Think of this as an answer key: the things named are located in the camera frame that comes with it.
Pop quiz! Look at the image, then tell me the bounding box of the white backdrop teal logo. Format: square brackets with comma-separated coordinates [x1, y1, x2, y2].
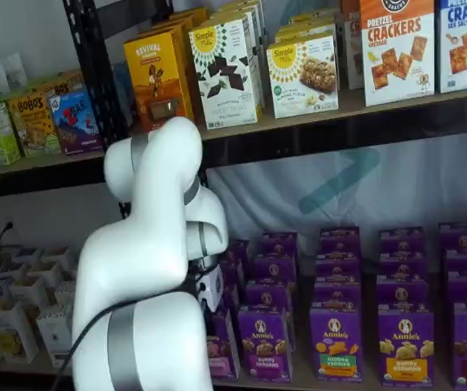
[207, 130, 467, 261]

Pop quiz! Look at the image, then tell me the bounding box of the Simple Mills sweet thins box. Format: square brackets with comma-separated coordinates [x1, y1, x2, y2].
[224, 0, 267, 11]
[210, 3, 266, 24]
[187, 11, 265, 130]

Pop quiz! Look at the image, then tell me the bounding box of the Annie's box green patch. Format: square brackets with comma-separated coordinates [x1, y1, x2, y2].
[313, 280, 363, 309]
[319, 226, 360, 257]
[315, 253, 361, 283]
[309, 303, 364, 383]

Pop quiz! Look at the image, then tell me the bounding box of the white cheddar pretzel crackers box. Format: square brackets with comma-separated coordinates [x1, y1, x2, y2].
[359, 0, 436, 108]

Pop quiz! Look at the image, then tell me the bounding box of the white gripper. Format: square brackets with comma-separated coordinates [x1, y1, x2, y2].
[194, 263, 224, 319]

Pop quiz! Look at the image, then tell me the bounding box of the pale blue snack box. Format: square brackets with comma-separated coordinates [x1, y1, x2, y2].
[112, 61, 136, 128]

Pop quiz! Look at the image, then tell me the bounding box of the Annie's box orange patch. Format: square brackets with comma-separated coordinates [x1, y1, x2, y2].
[379, 226, 425, 254]
[378, 251, 428, 280]
[376, 277, 430, 313]
[378, 307, 436, 388]

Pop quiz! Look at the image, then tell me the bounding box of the orange pretzel snack box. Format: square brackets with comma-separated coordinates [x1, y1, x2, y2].
[341, 0, 365, 91]

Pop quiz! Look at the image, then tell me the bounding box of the black metal shelf rack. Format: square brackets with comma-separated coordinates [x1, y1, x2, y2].
[0, 160, 110, 266]
[62, 0, 467, 223]

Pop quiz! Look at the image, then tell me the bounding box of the blue Zbar box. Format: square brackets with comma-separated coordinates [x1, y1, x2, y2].
[47, 89, 104, 156]

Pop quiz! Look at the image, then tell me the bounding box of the orange Bobo's box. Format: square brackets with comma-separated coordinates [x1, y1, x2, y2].
[37, 71, 84, 99]
[7, 91, 62, 160]

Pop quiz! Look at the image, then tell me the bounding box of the orange Revival box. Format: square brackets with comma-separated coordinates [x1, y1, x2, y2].
[170, 6, 210, 26]
[151, 15, 196, 41]
[123, 30, 196, 134]

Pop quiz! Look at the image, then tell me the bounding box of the white snack box yellow print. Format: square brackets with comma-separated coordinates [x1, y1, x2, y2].
[0, 299, 41, 364]

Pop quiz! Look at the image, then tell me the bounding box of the Simple Mills bar box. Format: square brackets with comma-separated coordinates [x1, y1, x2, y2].
[266, 34, 340, 120]
[285, 14, 338, 28]
[274, 22, 338, 42]

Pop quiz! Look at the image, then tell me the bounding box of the purple Annie's box pink patch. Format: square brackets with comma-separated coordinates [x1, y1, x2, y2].
[206, 309, 242, 380]
[225, 239, 253, 264]

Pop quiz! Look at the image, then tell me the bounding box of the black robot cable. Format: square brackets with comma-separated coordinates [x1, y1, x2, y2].
[52, 280, 201, 391]

